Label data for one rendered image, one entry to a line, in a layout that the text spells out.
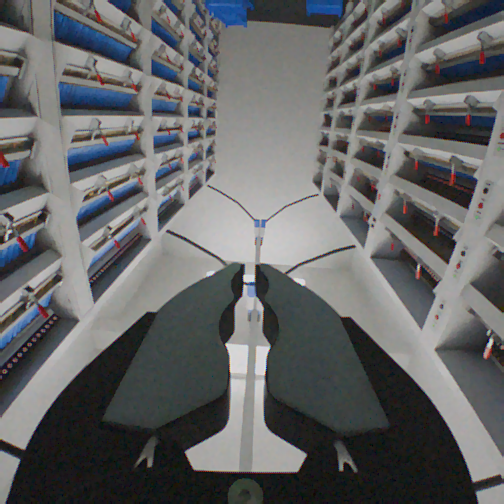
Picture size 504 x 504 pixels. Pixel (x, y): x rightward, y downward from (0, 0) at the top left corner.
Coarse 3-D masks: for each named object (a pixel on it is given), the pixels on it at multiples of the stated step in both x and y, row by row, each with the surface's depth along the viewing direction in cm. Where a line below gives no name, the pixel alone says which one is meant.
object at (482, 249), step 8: (496, 224) 68; (488, 232) 69; (496, 232) 67; (480, 240) 71; (488, 240) 71; (496, 240) 66; (480, 248) 72; (488, 248) 72; (496, 248) 70; (480, 256) 73; (488, 256) 73; (496, 256) 71; (496, 264) 74
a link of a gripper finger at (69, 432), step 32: (128, 352) 7; (96, 384) 6; (64, 416) 6; (96, 416) 6; (32, 448) 5; (64, 448) 5; (96, 448) 5; (128, 448) 5; (32, 480) 4; (64, 480) 4
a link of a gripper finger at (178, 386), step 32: (192, 288) 10; (224, 288) 10; (160, 320) 9; (192, 320) 9; (224, 320) 9; (160, 352) 7; (192, 352) 8; (224, 352) 8; (128, 384) 7; (160, 384) 7; (192, 384) 7; (224, 384) 7; (128, 416) 6; (160, 416) 6; (192, 416) 6; (224, 416) 7
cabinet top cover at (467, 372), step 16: (432, 352) 88; (448, 352) 87; (464, 352) 87; (480, 352) 87; (448, 368) 80; (464, 368) 80; (480, 368) 80; (496, 368) 80; (448, 384) 78; (464, 384) 74; (480, 384) 74; (496, 384) 74; (464, 400) 70; (480, 400) 69; (496, 400) 69; (480, 416) 64; (496, 416) 64; (480, 432) 62; (496, 432) 60; (496, 448) 56; (496, 464) 55
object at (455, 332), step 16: (496, 128) 66; (496, 160) 66; (480, 176) 72; (496, 176) 66; (496, 192) 66; (496, 208) 67; (464, 224) 78; (480, 224) 72; (464, 240) 78; (448, 272) 85; (464, 272) 77; (480, 272) 75; (496, 272) 75; (448, 288) 84; (464, 288) 78; (480, 288) 77; (496, 288) 77; (448, 304) 83; (496, 304) 80; (448, 320) 83; (464, 320) 83; (432, 336) 90; (448, 336) 85; (464, 336) 85; (480, 336) 85
